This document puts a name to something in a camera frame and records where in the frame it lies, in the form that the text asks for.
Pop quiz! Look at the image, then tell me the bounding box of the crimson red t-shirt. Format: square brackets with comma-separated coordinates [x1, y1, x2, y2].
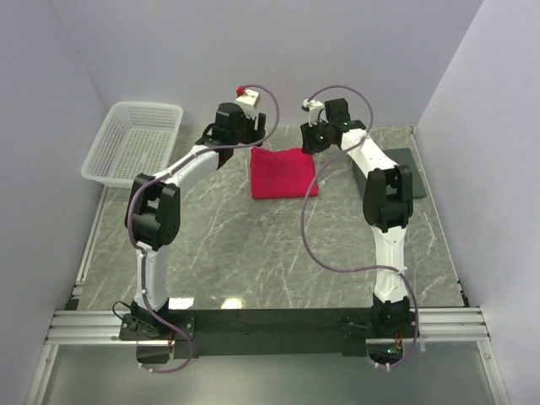
[250, 148, 316, 200]

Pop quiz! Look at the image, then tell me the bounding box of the white perforated plastic basket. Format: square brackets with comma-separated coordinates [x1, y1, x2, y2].
[80, 101, 183, 189]

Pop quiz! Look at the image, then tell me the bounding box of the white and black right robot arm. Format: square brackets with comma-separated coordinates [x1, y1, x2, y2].
[300, 98, 413, 337]

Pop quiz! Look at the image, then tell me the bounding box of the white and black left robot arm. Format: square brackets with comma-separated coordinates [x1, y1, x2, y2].
[125, 96, 266, 339]

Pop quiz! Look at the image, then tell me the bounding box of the black wedge block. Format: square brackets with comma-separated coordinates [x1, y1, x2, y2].
[353, 147, 428, 200]

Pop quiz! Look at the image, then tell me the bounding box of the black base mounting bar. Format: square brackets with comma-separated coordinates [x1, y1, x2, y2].
[119, 308, 415, 362]

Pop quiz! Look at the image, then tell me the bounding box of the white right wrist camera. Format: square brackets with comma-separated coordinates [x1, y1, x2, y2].
[302, 99, 325, 127]

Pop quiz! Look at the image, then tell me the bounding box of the aluminium frame rail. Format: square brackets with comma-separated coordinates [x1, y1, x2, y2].
[45, 310, 121, 345]

